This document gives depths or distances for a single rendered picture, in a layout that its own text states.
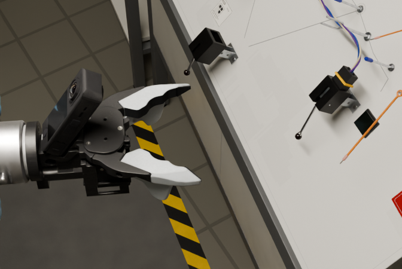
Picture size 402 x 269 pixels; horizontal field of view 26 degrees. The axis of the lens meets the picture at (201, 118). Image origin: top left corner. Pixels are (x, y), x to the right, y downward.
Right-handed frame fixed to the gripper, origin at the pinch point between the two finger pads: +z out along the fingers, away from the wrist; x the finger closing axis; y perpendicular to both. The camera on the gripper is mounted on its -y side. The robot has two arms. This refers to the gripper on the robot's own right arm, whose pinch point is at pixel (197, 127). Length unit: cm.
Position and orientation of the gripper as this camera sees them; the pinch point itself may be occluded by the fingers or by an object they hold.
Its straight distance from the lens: 102.9
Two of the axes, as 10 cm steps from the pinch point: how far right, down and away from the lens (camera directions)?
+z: 10.0, -0.7, 0.5
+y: 0.1, 6.7, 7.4
